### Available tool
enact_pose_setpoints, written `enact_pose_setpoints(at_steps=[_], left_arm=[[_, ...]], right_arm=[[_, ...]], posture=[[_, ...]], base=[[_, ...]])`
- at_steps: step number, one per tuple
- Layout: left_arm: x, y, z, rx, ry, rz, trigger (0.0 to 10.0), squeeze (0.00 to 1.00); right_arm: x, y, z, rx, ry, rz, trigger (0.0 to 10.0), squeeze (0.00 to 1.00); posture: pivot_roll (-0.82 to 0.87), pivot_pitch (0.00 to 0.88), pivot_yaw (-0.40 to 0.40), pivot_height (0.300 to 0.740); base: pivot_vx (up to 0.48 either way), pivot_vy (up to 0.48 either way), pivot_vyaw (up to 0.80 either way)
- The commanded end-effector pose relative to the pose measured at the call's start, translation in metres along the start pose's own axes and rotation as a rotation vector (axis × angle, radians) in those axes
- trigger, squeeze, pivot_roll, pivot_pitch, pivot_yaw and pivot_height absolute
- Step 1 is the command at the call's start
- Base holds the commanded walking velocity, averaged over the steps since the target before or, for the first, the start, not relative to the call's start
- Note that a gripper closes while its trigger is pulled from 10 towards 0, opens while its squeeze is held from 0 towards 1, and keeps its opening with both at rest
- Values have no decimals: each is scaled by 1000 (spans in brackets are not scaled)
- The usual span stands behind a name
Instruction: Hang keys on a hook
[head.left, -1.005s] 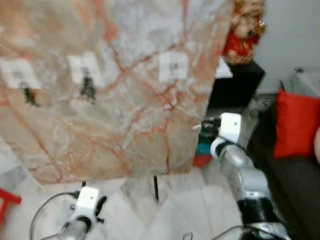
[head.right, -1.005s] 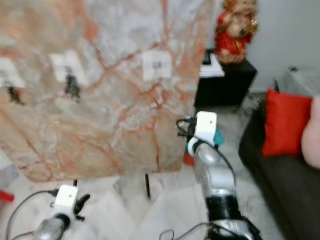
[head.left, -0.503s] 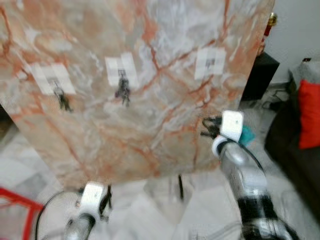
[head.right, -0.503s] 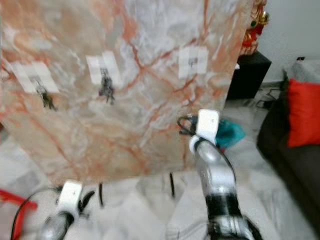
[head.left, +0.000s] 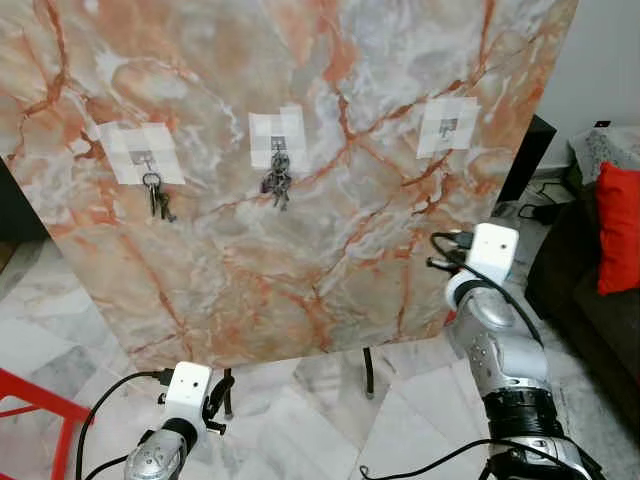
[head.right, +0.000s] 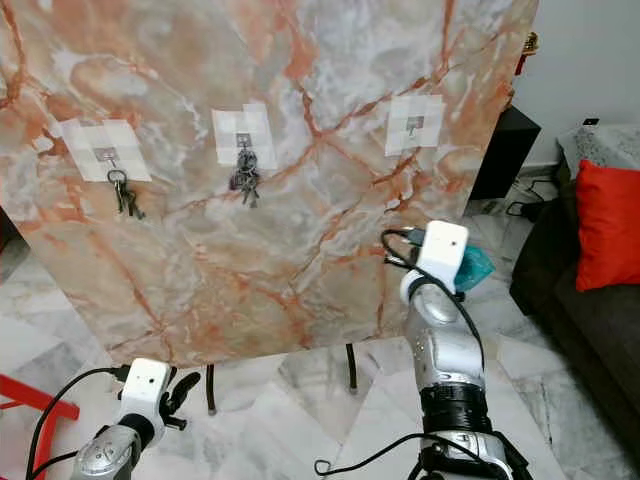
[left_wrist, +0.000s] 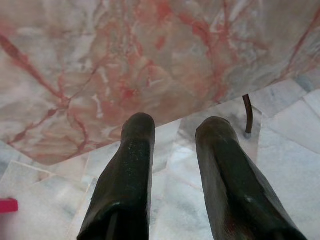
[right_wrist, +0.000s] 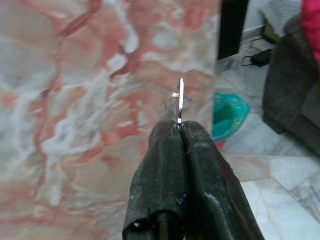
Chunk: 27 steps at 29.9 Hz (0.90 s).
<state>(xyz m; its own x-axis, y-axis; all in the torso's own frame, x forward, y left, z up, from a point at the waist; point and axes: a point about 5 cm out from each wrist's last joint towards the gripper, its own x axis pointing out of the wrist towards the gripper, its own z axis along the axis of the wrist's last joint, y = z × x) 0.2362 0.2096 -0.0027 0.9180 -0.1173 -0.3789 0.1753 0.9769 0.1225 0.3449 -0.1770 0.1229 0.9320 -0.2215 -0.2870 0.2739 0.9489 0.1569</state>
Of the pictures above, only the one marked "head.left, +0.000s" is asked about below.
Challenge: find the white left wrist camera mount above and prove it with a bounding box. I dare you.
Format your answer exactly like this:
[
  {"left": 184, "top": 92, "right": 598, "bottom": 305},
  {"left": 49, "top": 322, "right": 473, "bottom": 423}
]
[{"left": 160, "top": 361, "right": 214, "bottom": 428}]

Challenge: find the large dark hung key bunch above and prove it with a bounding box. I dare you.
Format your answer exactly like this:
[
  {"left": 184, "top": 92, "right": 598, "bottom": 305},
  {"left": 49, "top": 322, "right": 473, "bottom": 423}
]
[{"left": 259, "top": 150, "right": 295, "bottom": 212}]

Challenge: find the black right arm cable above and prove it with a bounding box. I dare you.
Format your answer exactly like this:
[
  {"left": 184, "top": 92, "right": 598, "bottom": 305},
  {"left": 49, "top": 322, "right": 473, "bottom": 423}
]
[{"left": 427, "top": 230, "right": 546, "bottom": 351}]

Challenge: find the dark grey sofa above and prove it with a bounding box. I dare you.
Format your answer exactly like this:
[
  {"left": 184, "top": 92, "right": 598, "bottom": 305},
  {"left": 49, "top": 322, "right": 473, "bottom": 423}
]
[{"left": 524, "top": 125, "right": 640, "bottom": 411}]

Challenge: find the white taped metal hook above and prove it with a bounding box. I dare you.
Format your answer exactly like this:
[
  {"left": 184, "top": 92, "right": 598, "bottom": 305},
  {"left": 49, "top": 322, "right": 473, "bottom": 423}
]
[
  {"left": 414, "top": 97, "right": 480, "bottom": 160},
  {"left": 97, "top": 120, "right": 187, "bottom": 187},
  {"left": 247, "top": 106, "right": 307, "bottom": 173}
]

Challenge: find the small hung key bunch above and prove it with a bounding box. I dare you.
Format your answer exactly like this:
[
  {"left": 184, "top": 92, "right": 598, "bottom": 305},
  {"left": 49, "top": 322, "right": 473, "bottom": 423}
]
[{"left": 140, "top": 171, "right": 179, "bottom": 224}]

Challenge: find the grey patterned cloth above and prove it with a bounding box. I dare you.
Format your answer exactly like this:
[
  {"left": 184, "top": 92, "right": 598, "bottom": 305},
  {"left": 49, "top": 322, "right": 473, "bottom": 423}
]
[{"left": 568, "top": 124, "right": 640, "bottom": 189}]

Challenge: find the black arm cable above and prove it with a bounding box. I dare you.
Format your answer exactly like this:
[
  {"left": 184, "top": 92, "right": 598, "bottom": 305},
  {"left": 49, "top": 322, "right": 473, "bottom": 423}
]
[
  {"left": 427, "top": 230, "right": 546, "bottom": 351},
  {"left": 75, "top": 370, "right": 173, "bottom": 480}
]

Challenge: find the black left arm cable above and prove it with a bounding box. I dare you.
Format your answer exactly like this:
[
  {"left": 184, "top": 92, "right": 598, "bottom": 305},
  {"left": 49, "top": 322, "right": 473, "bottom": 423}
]
[{"left": 75, "top": 370, "right": 173, "bottom": 480}]

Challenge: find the black power adapter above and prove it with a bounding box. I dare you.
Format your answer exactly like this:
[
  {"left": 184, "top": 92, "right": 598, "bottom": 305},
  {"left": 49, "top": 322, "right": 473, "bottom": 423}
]
[{"left": 517, "top": 200, "right": 563, "bottom": 227}]

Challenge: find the red plastic stool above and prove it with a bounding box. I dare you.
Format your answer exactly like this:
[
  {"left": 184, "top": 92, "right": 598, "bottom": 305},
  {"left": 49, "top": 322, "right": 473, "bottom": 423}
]
[{"left": 0, "top": 367, "right": 98, "bottom": 480}]

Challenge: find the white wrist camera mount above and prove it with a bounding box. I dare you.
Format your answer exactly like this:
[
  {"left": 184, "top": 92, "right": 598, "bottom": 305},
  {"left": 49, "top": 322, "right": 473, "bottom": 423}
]
[
  {"left": 445, "top": 221, "right": 522, "bottom": 306},
  {"left": 160, "top": 361, "right": 214, "bottom": 428}
]

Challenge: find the marble pattern folding table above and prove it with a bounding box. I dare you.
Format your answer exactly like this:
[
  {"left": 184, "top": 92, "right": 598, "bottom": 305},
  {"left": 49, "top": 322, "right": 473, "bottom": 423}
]
[{"left": 0, "top": 0, "right": 581, "bottom": 419}]

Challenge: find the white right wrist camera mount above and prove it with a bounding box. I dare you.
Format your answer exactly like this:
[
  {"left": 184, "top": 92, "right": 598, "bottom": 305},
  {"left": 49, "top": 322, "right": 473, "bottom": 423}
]
[{"left": 445, "top": 221, "right": 522, "bottom": 306}]

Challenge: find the red cushion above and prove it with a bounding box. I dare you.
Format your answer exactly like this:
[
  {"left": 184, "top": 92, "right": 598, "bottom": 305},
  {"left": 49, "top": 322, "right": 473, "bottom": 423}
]
[{"left": 596, "top": 161, "right": 640, "bottom": 297}]

